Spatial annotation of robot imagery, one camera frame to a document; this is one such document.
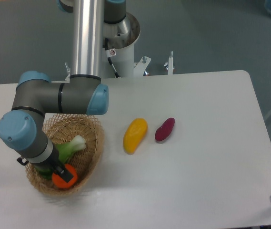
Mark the orange toy fruit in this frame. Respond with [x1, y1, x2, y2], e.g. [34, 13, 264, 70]
[51, 164, 78, 189]

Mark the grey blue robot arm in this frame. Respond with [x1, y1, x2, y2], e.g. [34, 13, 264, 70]
[0, 0, 126, 182]

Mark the purple sweet potato toy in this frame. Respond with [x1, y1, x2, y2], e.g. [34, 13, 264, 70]
[154, 117, 175, 142]

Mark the yellow mango toy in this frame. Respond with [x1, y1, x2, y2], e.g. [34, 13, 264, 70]
[123, 118, 148, 155]

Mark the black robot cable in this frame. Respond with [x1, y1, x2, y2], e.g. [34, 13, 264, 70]
[104, 37, 121, 78]

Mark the green bok choy toy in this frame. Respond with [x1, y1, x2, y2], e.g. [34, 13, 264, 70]
[34, 135, 86, 180]

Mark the woven wicker basket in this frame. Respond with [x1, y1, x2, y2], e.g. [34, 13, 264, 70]
[25, 114, 104, 196]

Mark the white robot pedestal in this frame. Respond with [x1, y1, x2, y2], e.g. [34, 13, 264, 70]
[64, 13, 176, 81]

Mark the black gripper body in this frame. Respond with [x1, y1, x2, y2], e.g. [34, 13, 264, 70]
[31, 152, 63, 173]

